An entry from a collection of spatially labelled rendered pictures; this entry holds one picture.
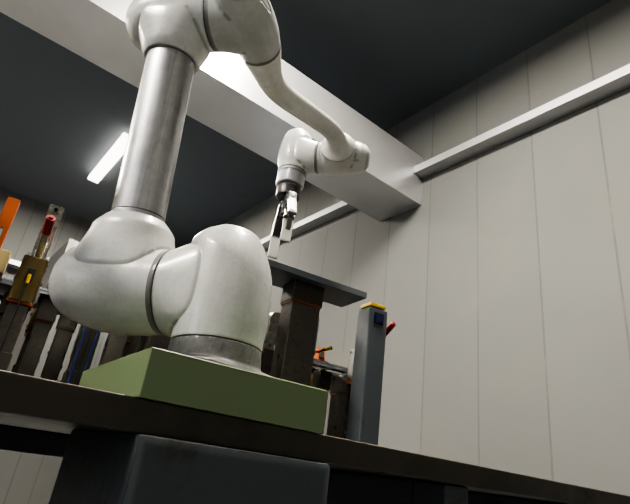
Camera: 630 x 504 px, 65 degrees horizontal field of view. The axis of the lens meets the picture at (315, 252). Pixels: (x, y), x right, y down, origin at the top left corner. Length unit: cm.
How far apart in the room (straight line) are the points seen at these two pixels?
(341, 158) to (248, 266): 75
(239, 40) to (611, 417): 226
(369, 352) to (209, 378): 90
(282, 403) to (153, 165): 51
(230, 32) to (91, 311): 63
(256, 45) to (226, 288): 59
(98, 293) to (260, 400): 34
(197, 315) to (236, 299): 7
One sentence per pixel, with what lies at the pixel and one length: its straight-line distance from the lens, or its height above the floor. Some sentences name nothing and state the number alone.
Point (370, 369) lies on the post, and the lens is 152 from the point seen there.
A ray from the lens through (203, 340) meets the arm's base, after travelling 79.
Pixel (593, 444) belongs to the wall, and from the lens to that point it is 273.
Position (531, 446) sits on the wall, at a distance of 286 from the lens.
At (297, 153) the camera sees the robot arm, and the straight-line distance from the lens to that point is 156.
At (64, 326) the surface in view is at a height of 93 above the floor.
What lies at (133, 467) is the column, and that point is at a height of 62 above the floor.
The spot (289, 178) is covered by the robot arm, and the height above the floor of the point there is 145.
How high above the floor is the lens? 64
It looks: 24 degrees up
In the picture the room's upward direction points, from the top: 8 degrees clockwise
